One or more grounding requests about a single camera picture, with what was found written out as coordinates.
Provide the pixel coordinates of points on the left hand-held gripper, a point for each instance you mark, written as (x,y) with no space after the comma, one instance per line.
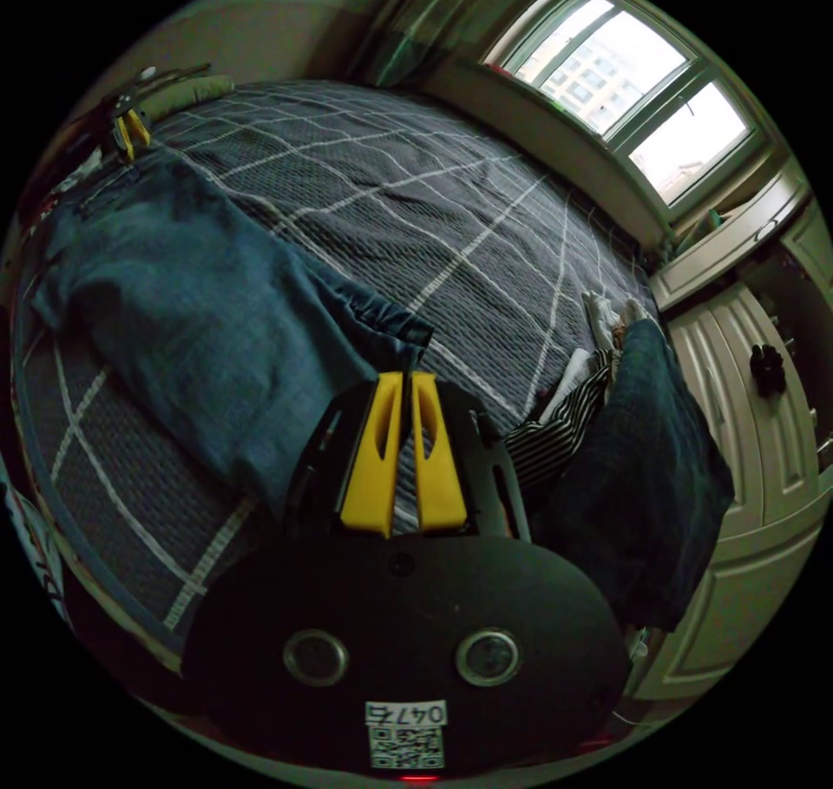
(127,96)

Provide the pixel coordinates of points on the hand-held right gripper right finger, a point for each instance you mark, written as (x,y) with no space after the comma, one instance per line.
(441,476)

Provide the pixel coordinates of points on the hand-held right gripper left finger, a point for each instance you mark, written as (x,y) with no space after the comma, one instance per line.
(372,470)

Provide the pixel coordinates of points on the blue jeans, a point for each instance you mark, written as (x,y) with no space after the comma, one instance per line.
(195,320)

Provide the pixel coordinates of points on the green pillow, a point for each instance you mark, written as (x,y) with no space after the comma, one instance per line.
(202,89)

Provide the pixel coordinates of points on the pile of clothes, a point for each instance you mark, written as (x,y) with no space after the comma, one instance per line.
(641,476)

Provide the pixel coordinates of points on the bed with grey checked quilt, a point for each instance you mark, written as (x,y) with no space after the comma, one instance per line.
(390,216)

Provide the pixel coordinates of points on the curtain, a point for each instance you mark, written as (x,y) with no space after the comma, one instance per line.
(416,34)

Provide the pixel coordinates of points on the white cupboard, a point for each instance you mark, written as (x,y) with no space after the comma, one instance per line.
(748,476)

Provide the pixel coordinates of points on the window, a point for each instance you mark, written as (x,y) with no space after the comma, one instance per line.
(625,79)

